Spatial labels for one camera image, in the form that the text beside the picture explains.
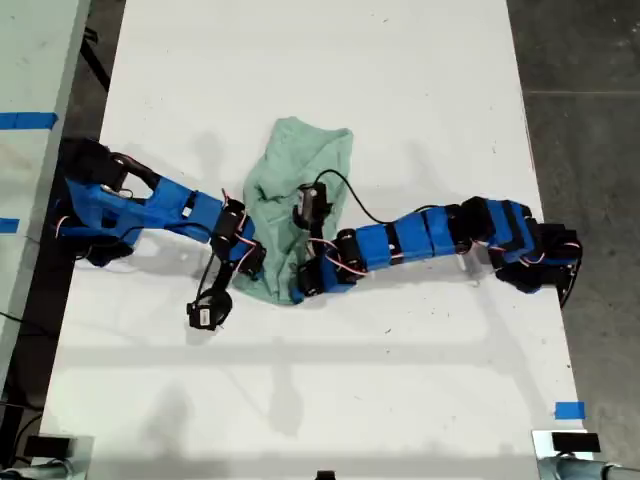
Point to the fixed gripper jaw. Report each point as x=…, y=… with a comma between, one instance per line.
x=312, y=272
x=260, y=257

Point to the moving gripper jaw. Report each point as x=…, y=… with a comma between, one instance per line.
x=311, y=290
x=247, y=265

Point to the pale green T-shirt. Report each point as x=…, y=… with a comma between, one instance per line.
x=300, y=145

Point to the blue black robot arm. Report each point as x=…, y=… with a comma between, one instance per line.
x=415, y=235
x=170, y=205

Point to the short blue tape strip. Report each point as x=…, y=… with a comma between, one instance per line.
x=7, y=226

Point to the long blue tape strip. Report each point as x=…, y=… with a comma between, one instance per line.
x=27, y=120

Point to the square blue tape piece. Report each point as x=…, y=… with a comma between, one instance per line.
x=570, y=410

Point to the pale side table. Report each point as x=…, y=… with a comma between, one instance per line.
x=30, y=60

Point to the camera black stalk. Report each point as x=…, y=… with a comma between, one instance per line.
x=316, y=235

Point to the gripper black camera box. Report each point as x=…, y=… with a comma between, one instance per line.
x=205, y=315
x=310, y=200

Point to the black table frame bar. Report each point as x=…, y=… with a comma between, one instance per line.
x=97, y=65

